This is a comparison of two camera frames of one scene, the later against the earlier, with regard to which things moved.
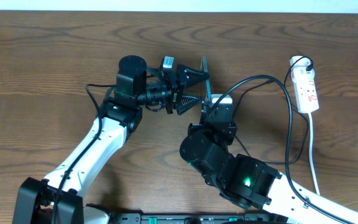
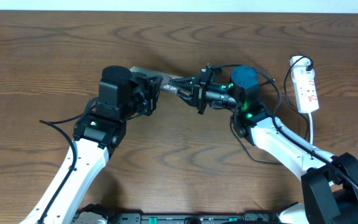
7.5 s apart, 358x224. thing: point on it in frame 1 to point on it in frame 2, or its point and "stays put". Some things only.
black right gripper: (230, 134) to (199, 92)
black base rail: (182, 218) stays put
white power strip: (304, 83) stays put
